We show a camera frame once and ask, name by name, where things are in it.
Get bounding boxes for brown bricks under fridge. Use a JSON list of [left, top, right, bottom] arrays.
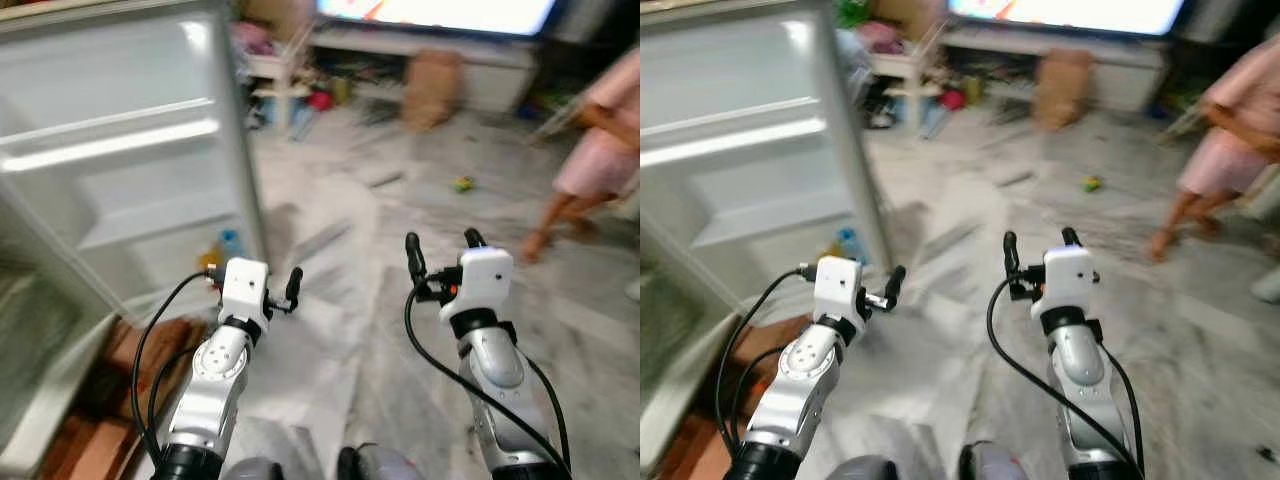
[[38, 315, 209, 480], [660, 315, 816, 480]]

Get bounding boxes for white open fridge door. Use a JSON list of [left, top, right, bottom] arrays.
[[0, 0, 269, 326], [640, 0, 898, 317]]

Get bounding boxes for brown paper bag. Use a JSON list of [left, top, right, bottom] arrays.
[[1033, 48, 1096, 132], [402, 48, 465, 132]]

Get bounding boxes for child in pink clothes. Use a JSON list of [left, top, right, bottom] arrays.
[[520, 48, 641, 264], [1148, 40, 1280, 263]]

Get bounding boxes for white television stand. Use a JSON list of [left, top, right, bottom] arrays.
[[308, 28, 549, 114], [940, 28, 1171, 113]]

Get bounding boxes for silver robot left leg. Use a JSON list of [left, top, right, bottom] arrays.
[[825, 455, 901, 480], [222, 457, 286, 480]]

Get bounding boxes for small white stool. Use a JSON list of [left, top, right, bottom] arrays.
[[245, 45, 313, 131], [870, 45, 946, 131]]

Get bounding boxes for bright television screen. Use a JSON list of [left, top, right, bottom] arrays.
[[315, 0, 558, 38], [945, 0, 1188, 37]]

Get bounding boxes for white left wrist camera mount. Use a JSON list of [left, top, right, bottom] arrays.
[[812, 255, 865, 328], [219, 257, 270, 332]]

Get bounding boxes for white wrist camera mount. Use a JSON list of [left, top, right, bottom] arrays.
[[439, 247, 515, 324], [812, 255, 865, 328], [1031, 244, 1099, 320], [219, 257, 270, 332]]

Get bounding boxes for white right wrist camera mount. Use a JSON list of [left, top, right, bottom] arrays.
[[1031, 244, 1099, 320], [439, 247, 515, 324]]

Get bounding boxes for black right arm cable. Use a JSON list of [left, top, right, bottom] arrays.
[[985, 278, 1147, 479], [403, 283, 573, 477]]

